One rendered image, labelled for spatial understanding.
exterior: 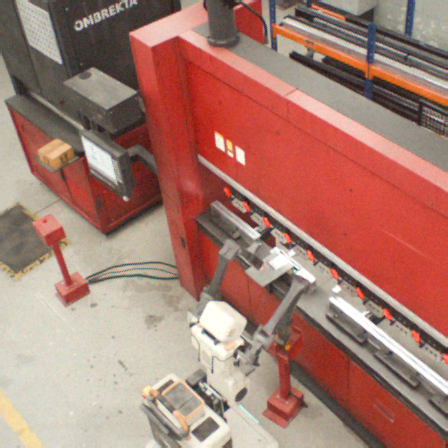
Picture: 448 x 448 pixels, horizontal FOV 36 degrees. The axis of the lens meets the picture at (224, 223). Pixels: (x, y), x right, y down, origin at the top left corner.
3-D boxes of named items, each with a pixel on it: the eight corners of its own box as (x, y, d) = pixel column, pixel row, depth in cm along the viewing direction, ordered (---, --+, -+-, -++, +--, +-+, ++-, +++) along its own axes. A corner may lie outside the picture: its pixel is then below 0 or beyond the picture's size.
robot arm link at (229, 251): (216, 247, 372) (231, 257, 370) (230, 235, 382) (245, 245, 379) (198, 300, 402) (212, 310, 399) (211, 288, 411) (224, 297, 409)
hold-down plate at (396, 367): (373, 356, 404) (374, 353, 402) (380, 351, 406) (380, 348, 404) (414, 389, 385) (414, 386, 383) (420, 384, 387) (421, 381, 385)
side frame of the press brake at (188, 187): (179, 285, 577) (128, 33, 421) (258, 237, 611) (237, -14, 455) (197, 302, 561) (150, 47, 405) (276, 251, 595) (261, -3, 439)
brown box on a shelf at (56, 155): (33, 158, 561) (28, 146, 552) (60, 144, 572) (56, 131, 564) (52, 174, 543) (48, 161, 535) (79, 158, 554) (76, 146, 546)
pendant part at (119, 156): (89, 172, 497) (78, 131, 473) (103, 164, 503) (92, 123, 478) (127, 199, 472) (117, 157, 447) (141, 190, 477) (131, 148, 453)
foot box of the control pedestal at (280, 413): (261, 414, 482) (260, 404, 473) (282, 389, 495) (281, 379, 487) (285, 429, 471) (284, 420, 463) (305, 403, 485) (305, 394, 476)
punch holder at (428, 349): (416, 346, 370) (419, 327, 358) (426, 338, 373) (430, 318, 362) (438, 364, 360) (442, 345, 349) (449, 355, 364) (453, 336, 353)
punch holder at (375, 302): (361, 304, 394) (362, 284, 383) (371, 296, 398) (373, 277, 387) (381, 319, 385) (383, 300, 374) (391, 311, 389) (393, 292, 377)
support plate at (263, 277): (244, 272, 446) (244, 271, 446) (275, 252, 457) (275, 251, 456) (262, 287, 435) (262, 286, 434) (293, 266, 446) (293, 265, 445)
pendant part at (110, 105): (90, 181, 512) (61, 81, 455) (117, 165, 524) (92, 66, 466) (132, 211, 483) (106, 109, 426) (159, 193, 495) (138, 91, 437)
